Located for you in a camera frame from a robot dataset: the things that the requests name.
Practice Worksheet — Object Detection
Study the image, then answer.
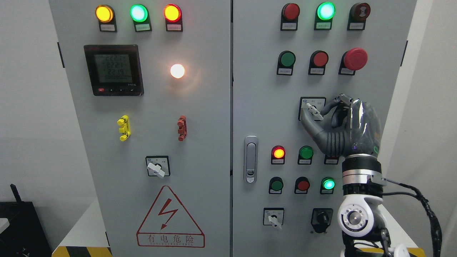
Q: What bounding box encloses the gray robotic right hand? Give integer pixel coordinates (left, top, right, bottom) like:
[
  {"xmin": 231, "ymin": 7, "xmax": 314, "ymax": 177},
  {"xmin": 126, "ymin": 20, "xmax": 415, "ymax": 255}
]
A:
[{"xmin": 300, "ymin": 94, "xmax": 381, "ymax": 159}]

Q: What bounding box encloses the green indicator middle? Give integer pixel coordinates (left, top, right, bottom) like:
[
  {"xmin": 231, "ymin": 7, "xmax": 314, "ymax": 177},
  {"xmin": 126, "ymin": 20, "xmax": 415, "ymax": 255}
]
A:
[{"xmin": 297, "ymin": 145, "xmax": 314, "ymax": 165}]

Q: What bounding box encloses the lit green push button lower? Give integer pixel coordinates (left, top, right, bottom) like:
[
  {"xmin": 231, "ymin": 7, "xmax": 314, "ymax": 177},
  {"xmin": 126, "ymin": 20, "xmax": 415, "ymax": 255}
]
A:
[{"xmin": 320, "ymin": 177, "xmax": 336, "ymax": 194}]

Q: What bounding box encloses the red emergency stop button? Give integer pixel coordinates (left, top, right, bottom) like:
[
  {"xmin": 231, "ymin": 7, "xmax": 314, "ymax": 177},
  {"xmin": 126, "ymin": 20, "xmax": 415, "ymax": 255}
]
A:
[{"xmin": 338, "ymin": 47, "xmax": 368, "ymax": 75}]

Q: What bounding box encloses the red push button lower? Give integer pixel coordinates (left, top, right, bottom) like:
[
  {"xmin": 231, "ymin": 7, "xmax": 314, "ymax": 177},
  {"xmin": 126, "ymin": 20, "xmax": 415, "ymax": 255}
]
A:
[{"xmin": 294, "ymin": 177, "xmax": 310, "ymax": 194}]

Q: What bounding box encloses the red push button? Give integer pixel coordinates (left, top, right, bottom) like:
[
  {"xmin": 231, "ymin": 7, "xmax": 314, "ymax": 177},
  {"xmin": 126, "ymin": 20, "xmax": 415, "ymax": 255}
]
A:
[
  {"xmin": 308, "ymin": 50, "xmax": 329, "ymax": 75},
  {"xmin": 294, "ymin": 177, "xmax": 310, "ymax": 194}
]

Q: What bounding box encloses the red push button upper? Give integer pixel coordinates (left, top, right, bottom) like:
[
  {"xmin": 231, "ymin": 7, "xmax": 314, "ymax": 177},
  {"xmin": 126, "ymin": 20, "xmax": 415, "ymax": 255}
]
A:
[{"xmin": 308, "ymin": 50, "xmax": 329, "ymax": 75}]

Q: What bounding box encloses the lit red indicator middle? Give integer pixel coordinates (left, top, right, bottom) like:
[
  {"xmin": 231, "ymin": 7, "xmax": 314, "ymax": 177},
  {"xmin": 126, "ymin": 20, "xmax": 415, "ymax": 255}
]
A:
[{"xmin": 271, "ymin": 145, "xmax": 286, "ymax": 165}]

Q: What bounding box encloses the green push button upper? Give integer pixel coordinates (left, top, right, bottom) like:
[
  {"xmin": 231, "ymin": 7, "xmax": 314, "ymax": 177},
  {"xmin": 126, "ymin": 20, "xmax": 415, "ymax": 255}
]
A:
[{"xmin": 276, "ymin": 50, "xmax": 296, "ymax": 75}]

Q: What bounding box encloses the black red buzzer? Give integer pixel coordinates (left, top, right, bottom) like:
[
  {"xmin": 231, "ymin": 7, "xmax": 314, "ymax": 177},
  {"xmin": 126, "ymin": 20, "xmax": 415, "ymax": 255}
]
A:
[{"xmin": 347, "ymin": 2, "xmax": 371, "ymax": 31}]

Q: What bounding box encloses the bright green indicator top right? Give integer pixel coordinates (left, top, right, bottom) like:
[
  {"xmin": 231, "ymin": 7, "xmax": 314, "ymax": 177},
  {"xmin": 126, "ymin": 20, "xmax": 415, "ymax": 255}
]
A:
[{"xmin": 314, "ymin": 1, "xmax": 336, "ymax": 30}]

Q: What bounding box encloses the dark red indicator top right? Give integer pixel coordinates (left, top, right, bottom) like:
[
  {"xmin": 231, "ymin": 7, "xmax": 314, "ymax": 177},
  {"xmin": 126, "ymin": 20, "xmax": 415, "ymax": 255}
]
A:
[{"xmin": 280, "ymin": 3, "xmax": 300, "ymax": 31}]

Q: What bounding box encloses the gray electrical cabinet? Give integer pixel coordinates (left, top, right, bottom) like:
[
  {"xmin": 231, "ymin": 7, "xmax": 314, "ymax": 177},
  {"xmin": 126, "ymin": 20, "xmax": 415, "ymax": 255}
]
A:
[{"xmin": 49, "ymin": 0, "xmax": 416, "ymax": 257}]

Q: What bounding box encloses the red terminal connector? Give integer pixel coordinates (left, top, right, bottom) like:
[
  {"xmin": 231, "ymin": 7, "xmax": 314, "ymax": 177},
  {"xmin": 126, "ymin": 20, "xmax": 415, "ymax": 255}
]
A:
[{"xmin": 177, "ymin": 115, "xmax": 187, "ymax": 142}]

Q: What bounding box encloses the white glowing lamp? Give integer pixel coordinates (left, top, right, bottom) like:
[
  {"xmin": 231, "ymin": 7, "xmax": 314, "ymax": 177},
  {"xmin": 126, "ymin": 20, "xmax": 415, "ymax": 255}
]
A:
[{"xmin": 170, "ymin": 64, "xmax": 186, "ymax": 79}]

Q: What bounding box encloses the red electrical warning sticker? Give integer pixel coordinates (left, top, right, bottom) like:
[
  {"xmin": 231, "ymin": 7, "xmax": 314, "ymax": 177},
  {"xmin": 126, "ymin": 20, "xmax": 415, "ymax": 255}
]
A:
[{"xmin": 136, "ymin": 185, "xmax": 205, "ymax": 248}]

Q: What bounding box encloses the red indicator light top left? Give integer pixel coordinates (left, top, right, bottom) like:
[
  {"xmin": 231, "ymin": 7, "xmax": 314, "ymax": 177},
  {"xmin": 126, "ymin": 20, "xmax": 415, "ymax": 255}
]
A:
[{"xmin": 163, "ymin": 4, "xmax": 183, "ymax": 31}]

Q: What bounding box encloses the yellow terminal connector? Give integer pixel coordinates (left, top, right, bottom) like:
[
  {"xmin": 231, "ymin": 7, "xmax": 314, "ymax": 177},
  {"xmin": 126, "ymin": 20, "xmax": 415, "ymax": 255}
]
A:
[{"xmin": 116, "ymin": 115, "xmax": 131, "ymax": 142}]

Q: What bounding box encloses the green indicator light top left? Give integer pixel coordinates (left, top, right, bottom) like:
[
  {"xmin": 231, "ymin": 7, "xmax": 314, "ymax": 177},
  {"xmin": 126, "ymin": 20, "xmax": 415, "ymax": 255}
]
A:
[{"xmin": 129, "ymin": 4, "xmax": 152, "ymax": 32}]

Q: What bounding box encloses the black digital power meter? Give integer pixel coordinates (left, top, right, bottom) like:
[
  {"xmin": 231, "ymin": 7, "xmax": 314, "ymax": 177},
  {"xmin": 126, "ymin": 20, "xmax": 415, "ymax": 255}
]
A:
[{"xmin": 84, "ymin": 44, "xmax": 144, "ymax": 96}]

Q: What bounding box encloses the yellow indicator light top left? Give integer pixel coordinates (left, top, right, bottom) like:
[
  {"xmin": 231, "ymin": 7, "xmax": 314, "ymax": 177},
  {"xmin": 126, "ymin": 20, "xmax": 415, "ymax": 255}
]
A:
[{"xmin": 95, "ymin": 5, "xmax": 117, "ymax": 32}]

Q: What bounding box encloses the black box with antenna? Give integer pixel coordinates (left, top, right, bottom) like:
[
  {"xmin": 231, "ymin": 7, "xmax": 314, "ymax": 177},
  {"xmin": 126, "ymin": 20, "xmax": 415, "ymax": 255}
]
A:
[{"xmin": 0, "ymin": 184, "xmax": 52, "ymax": 257}]

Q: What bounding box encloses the black rotary selector switch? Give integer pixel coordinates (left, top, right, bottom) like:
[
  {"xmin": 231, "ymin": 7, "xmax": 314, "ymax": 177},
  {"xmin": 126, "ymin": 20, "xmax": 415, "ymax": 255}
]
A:
[{"xmin": 310, "ymin": 208, "xmax": 333, "ymax": 233}]

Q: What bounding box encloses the silver cabinet door handle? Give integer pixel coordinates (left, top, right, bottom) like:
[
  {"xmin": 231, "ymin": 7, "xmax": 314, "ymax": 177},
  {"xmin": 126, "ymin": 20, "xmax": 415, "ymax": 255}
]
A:
[{"xmin": 243, "ymin": 135, "xmax": 258, "ymax": 184}]

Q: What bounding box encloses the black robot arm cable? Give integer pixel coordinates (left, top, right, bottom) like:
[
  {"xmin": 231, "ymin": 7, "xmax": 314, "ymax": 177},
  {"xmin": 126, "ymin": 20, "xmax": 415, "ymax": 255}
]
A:
[{"xmin": 380, "ymin": 180, "xmax": 443, "ymax": 257}]

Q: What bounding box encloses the left panel gray rotary switch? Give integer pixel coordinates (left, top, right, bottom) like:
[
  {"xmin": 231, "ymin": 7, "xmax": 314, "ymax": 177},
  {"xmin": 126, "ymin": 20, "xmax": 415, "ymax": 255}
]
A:
[{"xmin": 145, "ymin": 156, "xmax": 170, "ymax": 178}]

